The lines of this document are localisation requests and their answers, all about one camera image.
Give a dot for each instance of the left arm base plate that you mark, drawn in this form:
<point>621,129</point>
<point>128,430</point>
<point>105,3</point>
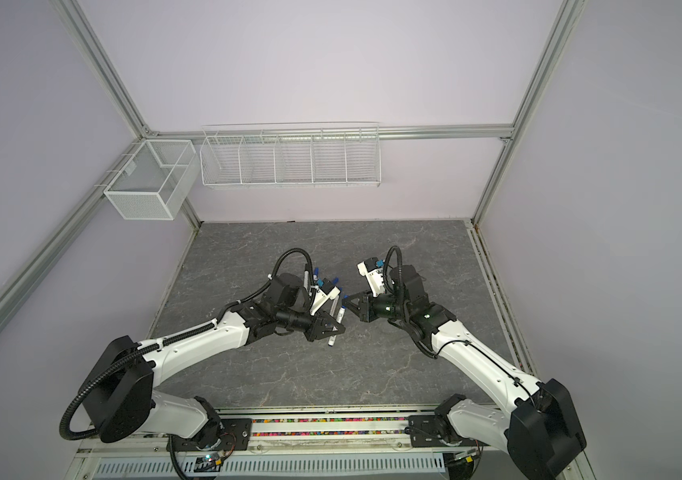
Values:
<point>231,434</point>

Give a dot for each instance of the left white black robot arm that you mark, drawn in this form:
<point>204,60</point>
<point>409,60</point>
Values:
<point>120,396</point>

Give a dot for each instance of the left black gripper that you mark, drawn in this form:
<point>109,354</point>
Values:
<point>318,328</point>

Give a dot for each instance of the white mesh box basket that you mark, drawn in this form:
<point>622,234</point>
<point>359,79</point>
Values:
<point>155,181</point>

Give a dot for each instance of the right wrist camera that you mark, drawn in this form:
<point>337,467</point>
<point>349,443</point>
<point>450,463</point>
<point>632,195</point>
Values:
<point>372,270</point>

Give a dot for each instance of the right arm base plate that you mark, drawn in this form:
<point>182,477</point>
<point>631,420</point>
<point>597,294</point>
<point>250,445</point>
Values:
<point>432,431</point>

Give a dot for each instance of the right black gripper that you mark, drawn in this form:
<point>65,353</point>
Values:
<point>366,310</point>

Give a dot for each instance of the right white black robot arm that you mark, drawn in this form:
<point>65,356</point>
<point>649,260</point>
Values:
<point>534,422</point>

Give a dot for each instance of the white wire shelf basket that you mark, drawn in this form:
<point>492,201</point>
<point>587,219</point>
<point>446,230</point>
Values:
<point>300,154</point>

